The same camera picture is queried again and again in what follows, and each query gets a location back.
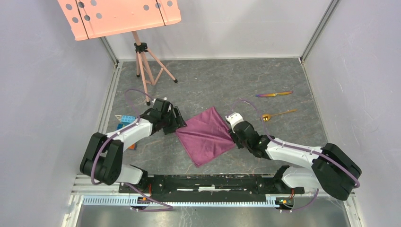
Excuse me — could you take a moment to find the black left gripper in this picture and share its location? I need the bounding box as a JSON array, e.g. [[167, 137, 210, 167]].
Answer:
[[161, 106, 187, 135]]

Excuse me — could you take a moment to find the magenta satin napkin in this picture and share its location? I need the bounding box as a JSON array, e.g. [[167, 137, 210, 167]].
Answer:
[[175, 107, 235, 167]]

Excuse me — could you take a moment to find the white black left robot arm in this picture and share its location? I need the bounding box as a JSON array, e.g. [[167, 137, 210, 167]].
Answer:
[[79, 98, 187, 193]]

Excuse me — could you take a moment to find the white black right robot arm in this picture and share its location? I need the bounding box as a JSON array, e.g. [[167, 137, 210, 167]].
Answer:
[[227, 120, 362, 201]]

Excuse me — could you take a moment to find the gold spoon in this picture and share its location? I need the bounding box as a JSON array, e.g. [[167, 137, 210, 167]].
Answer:
[[262, 109, 297, 122]]

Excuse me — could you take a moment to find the iridescent rainbow knife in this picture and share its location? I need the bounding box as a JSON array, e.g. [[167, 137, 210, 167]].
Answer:
[[254, 91, 294, 97]]

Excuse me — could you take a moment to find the colourful toy block set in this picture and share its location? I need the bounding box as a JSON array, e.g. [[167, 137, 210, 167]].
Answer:
[[115, 115, 136, 130]]

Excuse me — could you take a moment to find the pink music stand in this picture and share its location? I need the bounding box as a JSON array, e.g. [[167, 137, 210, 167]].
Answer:
[[58, 0, 181, 91]]

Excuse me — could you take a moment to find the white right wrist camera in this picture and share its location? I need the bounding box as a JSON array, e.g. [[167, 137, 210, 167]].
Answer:
[[225, 112, 244, 128]]

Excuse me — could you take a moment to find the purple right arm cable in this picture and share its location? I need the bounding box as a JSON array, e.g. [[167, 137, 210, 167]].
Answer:
[[230, 99, 361, 212]]

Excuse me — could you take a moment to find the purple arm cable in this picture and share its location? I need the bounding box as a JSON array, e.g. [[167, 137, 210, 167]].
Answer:
[[230, 99, 361, 212], [90, 89, 174, 212]]

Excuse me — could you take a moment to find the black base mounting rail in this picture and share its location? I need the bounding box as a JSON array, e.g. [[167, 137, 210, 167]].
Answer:
[[136, 174, 305, 202]]

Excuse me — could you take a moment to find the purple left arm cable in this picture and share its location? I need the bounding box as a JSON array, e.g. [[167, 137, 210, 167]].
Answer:
[[90, 89, 174, 212]]

